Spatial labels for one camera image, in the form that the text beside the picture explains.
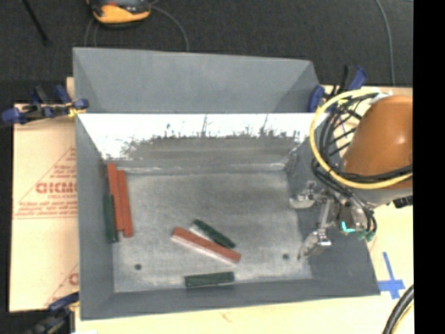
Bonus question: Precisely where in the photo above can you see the red-brown flat block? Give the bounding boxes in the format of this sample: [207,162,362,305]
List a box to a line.
[106,163,124,232]
[171,226,242,264]
[116,169,135,238]

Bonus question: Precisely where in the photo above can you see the black cylinder on white bracket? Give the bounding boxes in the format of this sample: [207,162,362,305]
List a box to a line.
[392,195,414,209]

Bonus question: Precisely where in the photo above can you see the dark green flat block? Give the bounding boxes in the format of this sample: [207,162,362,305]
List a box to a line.
[102,193,120,244]
[184,271,236,289]
[190,218,237,250]

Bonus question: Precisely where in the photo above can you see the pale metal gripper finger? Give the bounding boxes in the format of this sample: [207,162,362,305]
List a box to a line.
[289,183,316,209]
[297,229,333,261]

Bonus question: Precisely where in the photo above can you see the brown cardboard board red print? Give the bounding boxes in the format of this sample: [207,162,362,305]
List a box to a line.
[8,103,81,313]

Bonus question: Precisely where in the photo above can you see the grey metal bin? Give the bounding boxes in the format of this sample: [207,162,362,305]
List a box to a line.
[72,47,381,321]

